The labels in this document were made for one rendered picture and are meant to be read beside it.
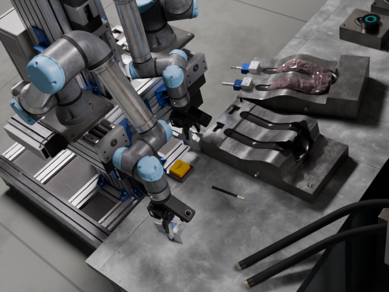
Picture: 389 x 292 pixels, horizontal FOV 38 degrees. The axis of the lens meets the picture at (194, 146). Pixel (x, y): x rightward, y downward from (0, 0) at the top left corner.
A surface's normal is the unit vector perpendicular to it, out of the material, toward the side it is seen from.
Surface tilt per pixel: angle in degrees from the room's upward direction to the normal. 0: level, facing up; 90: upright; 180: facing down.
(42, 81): 85
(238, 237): 0
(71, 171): 0
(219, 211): 0
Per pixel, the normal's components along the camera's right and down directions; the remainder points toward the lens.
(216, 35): -0.20, -0.66
